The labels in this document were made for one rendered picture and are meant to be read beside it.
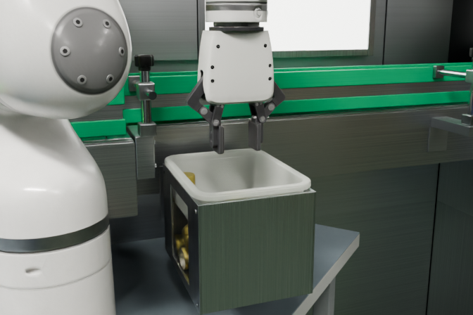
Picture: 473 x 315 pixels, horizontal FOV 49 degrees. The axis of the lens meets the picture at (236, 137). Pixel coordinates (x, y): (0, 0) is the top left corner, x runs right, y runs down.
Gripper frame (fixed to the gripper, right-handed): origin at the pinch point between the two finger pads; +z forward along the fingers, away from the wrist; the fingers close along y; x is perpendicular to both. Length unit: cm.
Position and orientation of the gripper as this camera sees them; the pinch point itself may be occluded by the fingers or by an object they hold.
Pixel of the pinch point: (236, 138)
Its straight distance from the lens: 73.8
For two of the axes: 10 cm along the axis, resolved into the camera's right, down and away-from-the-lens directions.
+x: 3.4, 2.0, -9.2
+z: 0.0, 9.8, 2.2
